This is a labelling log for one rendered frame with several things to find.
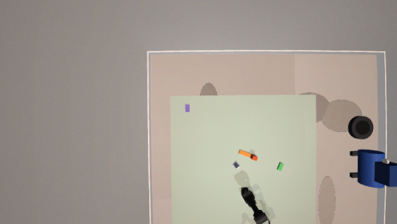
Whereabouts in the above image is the small green bar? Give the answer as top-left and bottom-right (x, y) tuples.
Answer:
(277, 162), (284, 171)

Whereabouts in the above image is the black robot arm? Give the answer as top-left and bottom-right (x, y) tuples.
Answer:
(241, 187), (270, 224)

